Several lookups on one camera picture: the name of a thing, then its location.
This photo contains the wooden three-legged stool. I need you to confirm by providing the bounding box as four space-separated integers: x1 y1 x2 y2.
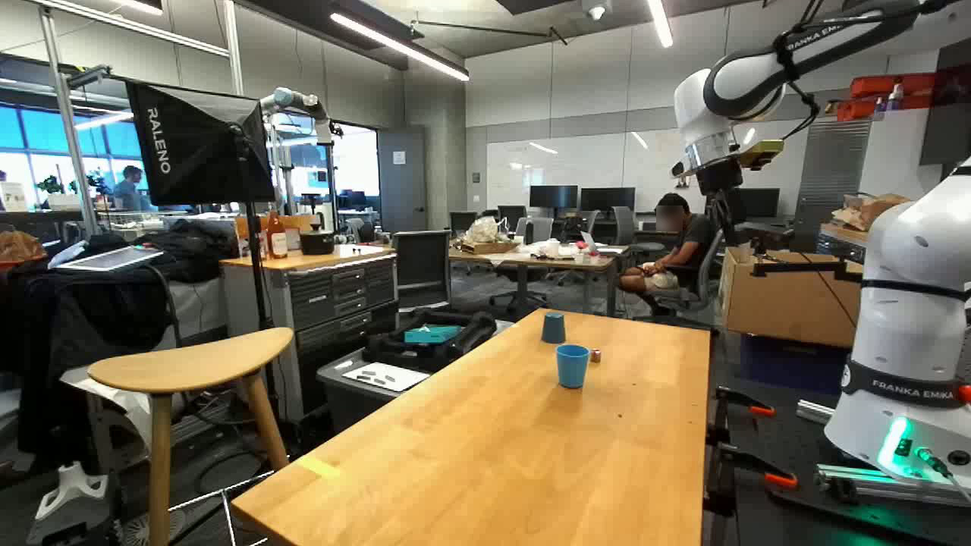
86 323 298 546

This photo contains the black light stand pole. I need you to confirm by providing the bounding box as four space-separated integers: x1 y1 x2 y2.
245 201 269 333

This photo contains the black hanging jacket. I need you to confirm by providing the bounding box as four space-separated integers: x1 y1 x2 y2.
0 258 175 465

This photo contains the amber glass bottle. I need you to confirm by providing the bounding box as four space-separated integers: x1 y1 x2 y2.
265 213 290 259

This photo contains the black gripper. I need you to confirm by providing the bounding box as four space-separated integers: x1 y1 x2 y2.
693 156 748 241

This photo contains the wide desk monitor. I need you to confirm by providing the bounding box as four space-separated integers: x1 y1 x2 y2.
727 186 781 224

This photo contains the grey drawer cabinet wooden top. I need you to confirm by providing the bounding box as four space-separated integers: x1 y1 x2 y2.
217 246 400 426

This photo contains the grey storage box white lid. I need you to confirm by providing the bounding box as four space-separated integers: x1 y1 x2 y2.
314 349 434 430

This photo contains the light blue plastic cup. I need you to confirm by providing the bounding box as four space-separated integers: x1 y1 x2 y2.
554 342 591 392

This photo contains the dark blue upturned cup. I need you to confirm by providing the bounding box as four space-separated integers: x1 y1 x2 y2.
539 309 571 346

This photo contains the black open bag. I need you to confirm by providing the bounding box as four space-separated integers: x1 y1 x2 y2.
360 309 501 375

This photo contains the cluttered wooden work desk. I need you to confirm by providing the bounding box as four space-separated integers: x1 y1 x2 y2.
449 240 622 318

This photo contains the standing person in background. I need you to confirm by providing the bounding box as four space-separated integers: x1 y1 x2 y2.
111 162 150 216

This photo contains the dark chair back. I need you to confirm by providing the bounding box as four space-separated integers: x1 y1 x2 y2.
390 226 453 306

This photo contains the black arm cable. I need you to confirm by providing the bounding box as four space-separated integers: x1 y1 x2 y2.
769 14 845 143

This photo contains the black desk monitor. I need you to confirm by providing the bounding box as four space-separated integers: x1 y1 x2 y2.
528 183 578 216
577 186 636 216

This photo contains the teal flat case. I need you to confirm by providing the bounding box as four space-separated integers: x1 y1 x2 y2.
400 320 468 352

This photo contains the black clamp orange handle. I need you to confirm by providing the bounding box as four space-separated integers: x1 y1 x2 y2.
710 388 778 420
708 441 800 514

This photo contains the white plastic stand foot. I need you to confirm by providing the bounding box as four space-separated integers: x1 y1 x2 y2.
25 460 115 546

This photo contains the blue storage bin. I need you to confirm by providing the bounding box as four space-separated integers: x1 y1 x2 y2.
735 331 854 399

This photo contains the black softbox studio light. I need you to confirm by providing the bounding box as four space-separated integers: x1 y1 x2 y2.
124 77 279 210

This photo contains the yellow wrist camera mount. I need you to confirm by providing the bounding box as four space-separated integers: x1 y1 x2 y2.
735 139 790 168

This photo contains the aluminium extrusion bar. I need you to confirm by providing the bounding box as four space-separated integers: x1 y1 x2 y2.
795 397 837 423
816 460 965 506

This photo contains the seated person in dark shirt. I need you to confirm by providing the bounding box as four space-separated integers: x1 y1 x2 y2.
618 192 721 301

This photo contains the brown cardboard box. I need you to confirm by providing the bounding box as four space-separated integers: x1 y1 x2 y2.
721 241 865 352

